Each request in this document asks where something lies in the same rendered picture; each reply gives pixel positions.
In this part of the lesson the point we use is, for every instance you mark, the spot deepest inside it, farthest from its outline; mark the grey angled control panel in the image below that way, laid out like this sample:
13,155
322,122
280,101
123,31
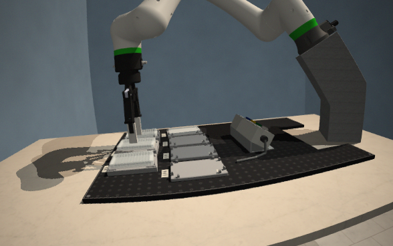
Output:
252,135

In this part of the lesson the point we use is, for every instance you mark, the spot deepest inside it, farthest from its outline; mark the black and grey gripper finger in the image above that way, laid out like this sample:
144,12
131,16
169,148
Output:
128,109
137,115

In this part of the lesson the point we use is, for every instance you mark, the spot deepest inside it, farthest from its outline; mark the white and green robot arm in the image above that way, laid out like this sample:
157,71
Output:
150,19

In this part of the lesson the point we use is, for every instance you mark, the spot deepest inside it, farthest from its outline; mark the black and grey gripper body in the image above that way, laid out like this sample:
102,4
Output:
129,80

